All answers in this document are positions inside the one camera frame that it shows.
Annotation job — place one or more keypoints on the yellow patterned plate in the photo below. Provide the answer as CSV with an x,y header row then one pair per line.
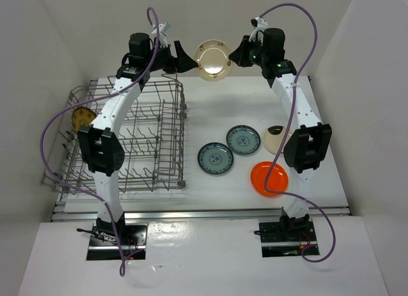
x,y
81,116

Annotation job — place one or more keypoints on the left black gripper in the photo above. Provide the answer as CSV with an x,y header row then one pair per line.
x,y
182,62

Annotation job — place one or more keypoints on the cream floral plate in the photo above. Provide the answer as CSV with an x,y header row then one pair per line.
x,y
213,60

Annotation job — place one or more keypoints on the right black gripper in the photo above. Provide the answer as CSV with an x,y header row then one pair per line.
x,y
238,55

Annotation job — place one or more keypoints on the cream plate with black patch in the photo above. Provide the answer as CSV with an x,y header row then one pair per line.
x,y
272,138

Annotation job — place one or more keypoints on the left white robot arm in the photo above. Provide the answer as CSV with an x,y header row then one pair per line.
x,y
99,143

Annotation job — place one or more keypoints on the aluminium rail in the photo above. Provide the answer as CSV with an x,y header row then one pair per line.
x,y
62,214

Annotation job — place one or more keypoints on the blue floral plate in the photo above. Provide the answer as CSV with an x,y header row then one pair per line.
x,y
243,140
215,158

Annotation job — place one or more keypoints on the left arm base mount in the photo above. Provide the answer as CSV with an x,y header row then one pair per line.
x,y
103,246

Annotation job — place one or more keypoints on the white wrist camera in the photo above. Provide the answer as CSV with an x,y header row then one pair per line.
x,y
258,24
161,33

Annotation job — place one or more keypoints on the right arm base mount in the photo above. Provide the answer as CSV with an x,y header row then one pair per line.
x,y
277,243

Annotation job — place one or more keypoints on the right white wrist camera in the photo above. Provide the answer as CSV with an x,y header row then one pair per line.
x,y
258,24

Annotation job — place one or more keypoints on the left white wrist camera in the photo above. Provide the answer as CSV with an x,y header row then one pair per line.
x,y
161,33

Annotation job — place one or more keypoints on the grey wire dish rack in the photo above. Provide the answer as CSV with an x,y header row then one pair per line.
x,y
152,136

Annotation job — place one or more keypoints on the orange plate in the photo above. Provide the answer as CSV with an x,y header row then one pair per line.
x,y
278,180

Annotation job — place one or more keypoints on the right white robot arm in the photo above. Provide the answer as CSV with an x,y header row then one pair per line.
x,y
306,147

